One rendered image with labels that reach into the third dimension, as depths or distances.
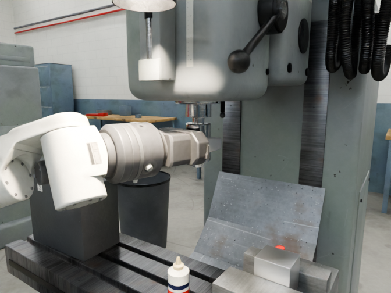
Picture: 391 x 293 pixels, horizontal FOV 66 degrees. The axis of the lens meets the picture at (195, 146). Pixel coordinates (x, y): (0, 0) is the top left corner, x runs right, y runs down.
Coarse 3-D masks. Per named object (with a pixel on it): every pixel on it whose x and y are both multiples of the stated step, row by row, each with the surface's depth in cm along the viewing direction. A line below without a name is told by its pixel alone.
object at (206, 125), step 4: (188, 124) 54; (192, 124) 54; (196, 124) 53; (200, 124) 53; (204, 124) 54; (208, 124) 54; (188, 128) 54; (192, 128) 54; (196, 128) 53; (200, 128) 53; (204, 128) 54; (208, 128) 54
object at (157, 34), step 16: (144, 16) 43; (160, 16) 42; (144, 32) 43; (160, 32) 42; (144, 48) 44; (160, 48) 42; (144, 64) 44; (160, 64) 42; (144, 80) 44; (160, 80) 43
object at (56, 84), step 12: (48, 72) 683; (60, 72) 701; (48, 84) 689; (60, 84) 704; (72, 84) 729; (48, 96) 696; (60, 96) 706; (72, 96) 732; (48, 108) 703; (60, 108) 709; (72, 108) 736
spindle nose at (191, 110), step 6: (186, 108) 54; (192, 108) 53; (198, 108) 53; (204, 108) 53; (210, 108) 54; (186, 114) 54; (192, 114) 53; (198, 114) 53; (204, 114) 53; (210, 114) 54
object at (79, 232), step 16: (48, 192) 78; (112, 192) 80; (32, 208) 83; (48, 208) 79; (80, 208) 72; (96, 208) 76; (112, 208) 80; (32, 224) 85; (48, 224) 80; (64, 224) 76; (80, 224) 73; (96, 224) 76; (112, 224) 81; (48, 240) 81; (64, 240) 77; (80, 240) 74; (96, 240) 77; (112, 240) 81; (80, 256) 74
